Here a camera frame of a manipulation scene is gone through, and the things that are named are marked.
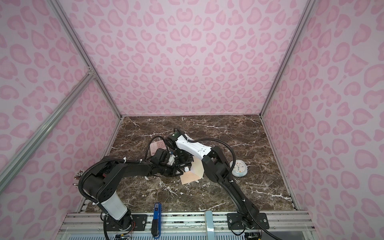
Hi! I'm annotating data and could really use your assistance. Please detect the pink desk calculator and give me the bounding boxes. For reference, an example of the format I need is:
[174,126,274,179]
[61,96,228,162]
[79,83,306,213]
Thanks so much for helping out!
[150,140,167,156]

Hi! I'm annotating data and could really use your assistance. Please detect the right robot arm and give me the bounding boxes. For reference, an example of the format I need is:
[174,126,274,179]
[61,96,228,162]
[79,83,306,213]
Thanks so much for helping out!
[165,128,269,234]

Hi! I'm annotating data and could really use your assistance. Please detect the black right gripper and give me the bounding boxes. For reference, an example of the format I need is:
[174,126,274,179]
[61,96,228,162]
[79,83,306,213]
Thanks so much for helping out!
[174,148,194,172]

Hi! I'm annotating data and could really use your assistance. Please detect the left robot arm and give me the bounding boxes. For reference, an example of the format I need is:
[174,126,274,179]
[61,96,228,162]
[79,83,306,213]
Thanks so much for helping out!
[77,136,193,229]

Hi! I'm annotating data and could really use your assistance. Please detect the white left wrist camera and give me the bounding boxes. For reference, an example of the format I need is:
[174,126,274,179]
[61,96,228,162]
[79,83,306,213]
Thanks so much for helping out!
[167,154,176,166]

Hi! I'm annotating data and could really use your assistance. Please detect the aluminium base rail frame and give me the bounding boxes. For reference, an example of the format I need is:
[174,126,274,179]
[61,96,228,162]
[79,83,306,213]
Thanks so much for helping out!
[56,211,319,240]

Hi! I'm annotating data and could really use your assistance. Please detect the white round clock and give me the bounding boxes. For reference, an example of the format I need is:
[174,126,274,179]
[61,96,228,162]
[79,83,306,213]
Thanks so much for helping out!
[232,160,248,178]

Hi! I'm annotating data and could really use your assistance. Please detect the peach pink envelope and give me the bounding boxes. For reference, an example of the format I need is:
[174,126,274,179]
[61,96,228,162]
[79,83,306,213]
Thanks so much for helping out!
[180,157,204,185]

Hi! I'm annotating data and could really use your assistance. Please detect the blue black tool on rail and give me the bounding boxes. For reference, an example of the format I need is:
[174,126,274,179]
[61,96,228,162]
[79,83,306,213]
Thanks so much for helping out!
[151,202,162,240]

